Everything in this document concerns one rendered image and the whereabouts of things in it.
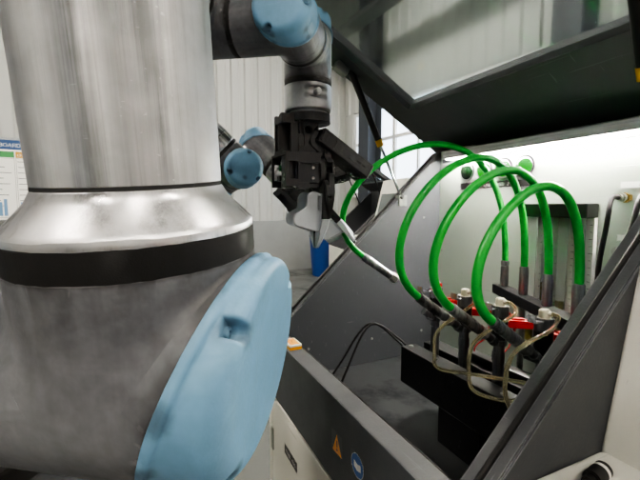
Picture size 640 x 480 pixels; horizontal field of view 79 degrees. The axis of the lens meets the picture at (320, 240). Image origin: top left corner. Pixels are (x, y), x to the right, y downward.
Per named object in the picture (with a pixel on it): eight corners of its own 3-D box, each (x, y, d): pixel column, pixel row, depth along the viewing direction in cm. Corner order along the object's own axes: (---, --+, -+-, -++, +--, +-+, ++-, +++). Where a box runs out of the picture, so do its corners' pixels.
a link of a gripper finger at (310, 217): (289, 249, 62) (289, 190, 61) (322, 247, 65) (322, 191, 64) (296, 250, 59) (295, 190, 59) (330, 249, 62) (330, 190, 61)
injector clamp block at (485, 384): (399, 410, 86) (401, 344, 84) (434, 401, 90) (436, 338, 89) (543, 526, 55) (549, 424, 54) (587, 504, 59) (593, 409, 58)
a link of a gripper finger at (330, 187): (312, 218, 64) (312, 165, 63) (322, 218, 64) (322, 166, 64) (324, 219, 59) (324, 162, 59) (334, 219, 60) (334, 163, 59)
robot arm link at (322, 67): (274, 2, 56) (290, 28, 65) (275, 79, 57) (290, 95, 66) (328, -4, 55) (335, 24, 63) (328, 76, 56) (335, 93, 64)
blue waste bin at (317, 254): (303, 273, 732) (303, 233, 725) (330, 270, 761) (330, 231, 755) (318, 279, 680) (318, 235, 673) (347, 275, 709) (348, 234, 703)
